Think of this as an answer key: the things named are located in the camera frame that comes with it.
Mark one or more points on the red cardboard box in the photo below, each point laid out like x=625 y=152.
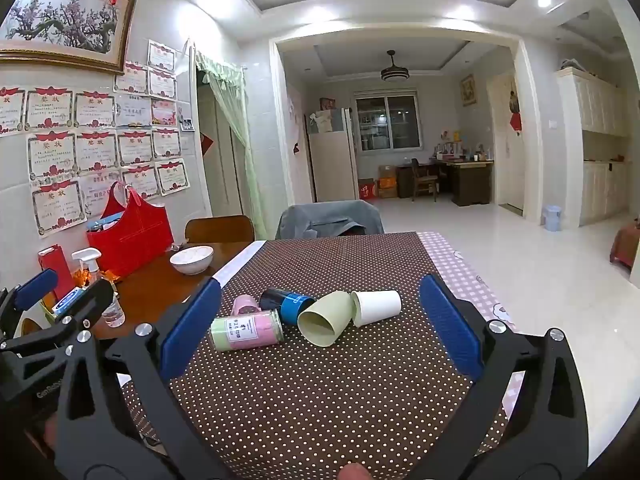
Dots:
x=367 y=190

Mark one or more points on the green sheer curtain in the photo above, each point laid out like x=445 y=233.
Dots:
x=247 y=140

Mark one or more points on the framed blossom painting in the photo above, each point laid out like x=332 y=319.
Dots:
x=65 y=20

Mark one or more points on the brown polka dot tablecloth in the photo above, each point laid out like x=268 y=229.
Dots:
x=325 y=400

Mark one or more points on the window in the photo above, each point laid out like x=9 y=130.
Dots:
x=387 y=120

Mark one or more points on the small framed wall picture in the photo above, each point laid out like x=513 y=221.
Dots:
x=467 y=90

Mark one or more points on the white spray bottle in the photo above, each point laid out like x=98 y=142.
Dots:
x=86 y=262

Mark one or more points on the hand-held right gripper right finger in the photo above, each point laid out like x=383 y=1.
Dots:
x=450 y=327

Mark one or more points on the pale green cup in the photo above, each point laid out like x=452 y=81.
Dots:
x=325 y=322

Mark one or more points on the dark blue cup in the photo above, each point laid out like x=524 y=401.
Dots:
x=285 y=304

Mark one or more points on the red door decoration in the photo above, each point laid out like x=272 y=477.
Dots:
x=515 y=122

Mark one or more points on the clear drinking glass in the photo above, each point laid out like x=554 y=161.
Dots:
x=114 y=312

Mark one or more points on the white tall cabinet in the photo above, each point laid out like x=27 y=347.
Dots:
x=600 y=150

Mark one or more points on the white door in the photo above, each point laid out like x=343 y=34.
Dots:
x=502 y=160

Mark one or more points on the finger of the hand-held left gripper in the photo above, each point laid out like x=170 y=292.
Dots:
x=92 y=300
x=35 y=287

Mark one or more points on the dark wooden chair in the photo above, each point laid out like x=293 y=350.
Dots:
x=424 y=180

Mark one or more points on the group of wall certificates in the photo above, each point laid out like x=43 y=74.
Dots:
x=100 y=145

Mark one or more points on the light blue trash bin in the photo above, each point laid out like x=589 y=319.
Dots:
x=552 y=219

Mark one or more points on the white refrigerator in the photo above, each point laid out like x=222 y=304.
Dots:
x=332 y=160

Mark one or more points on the person's right hand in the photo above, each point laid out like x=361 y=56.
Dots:
x=354 y=473

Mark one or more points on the blue and white packet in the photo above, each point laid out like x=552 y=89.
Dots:
x=70 y=302

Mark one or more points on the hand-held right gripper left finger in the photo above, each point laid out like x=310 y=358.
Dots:
x=192 y=330

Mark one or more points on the grey jacket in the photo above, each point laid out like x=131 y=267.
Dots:
x=330 y=219

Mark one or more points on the white bowl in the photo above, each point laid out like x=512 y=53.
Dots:
x=191 y=259

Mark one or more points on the white paper cup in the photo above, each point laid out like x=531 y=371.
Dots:
x=377 y=307

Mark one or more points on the brown cardboard box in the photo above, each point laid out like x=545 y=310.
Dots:
x=387 y=182

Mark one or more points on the pink and green labelled jar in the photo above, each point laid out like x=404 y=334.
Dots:
x=245 y=331

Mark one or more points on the red tote bag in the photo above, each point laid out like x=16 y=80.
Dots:
x=135 y=237

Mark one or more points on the dark wooden desk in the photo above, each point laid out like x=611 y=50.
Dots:
x=470 y=182

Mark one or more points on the ceiling fan lamp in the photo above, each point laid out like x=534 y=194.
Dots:
x=395 y=72

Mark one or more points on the pink cup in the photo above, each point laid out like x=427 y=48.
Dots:
x=246 y=304

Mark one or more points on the red stool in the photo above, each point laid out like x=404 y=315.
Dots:
x=626 y=247

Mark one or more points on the wooden dining chair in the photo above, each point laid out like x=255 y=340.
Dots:
x=220 y=229

